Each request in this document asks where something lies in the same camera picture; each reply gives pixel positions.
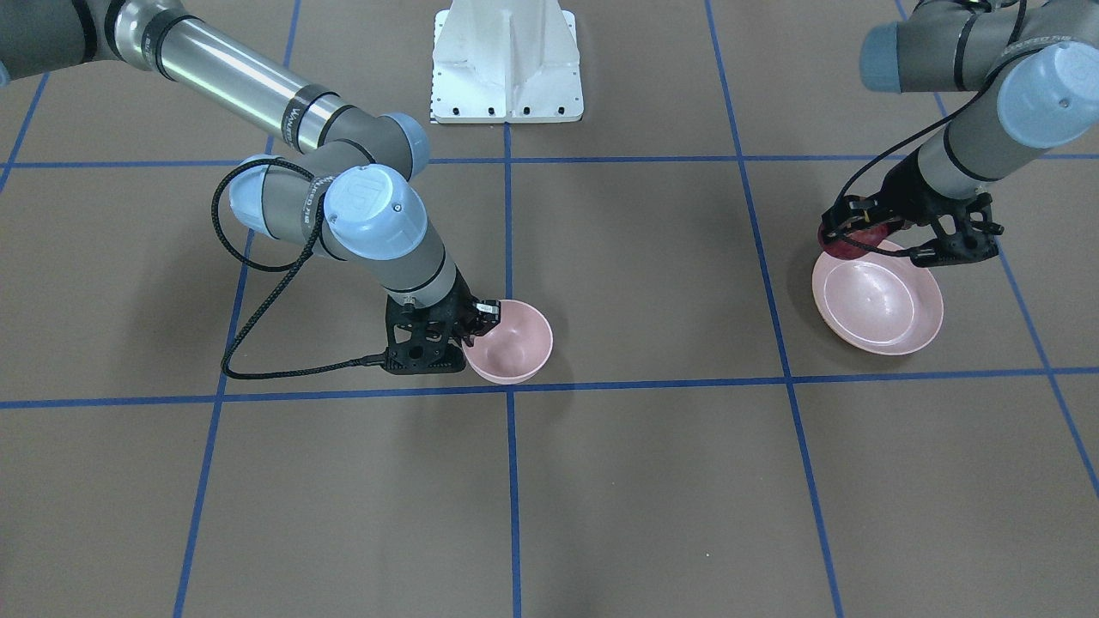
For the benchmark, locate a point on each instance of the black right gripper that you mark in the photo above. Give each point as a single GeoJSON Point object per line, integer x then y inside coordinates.
{"type": "Point", "coordinates": [461, 303]}

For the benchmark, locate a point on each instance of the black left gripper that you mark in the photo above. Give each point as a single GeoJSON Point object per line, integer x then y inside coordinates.
{"type": "Point", "coordinates": [898, 190]}

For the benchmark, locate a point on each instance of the pink bowl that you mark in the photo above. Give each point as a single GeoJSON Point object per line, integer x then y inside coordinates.
{"type": "Point", "coordinates": [516, 349]}

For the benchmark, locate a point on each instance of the pink plate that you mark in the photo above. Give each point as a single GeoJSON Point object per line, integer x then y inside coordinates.
{"type": "Point", "coordinates": [883, 305]}

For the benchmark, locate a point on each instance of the red apple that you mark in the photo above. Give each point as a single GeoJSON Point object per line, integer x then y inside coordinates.
{"type": "Point", "coordinates": [854, 247]}

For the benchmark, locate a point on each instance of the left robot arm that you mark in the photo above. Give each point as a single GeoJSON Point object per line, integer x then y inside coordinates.
{"type": "Point", "coordinates": [1032, 76]}

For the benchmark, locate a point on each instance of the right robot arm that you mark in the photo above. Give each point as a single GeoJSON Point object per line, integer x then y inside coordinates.
{"type": "Point", "coordinates": [344, 188]}

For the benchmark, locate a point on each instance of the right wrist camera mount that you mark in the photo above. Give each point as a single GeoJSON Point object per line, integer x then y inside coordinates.
{"type": "Point", "coordinates": [422, 346]}

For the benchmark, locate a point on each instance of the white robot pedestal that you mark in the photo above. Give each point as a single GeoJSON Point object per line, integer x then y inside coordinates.
{"type": "Point", "coordinates": [506, 62]}

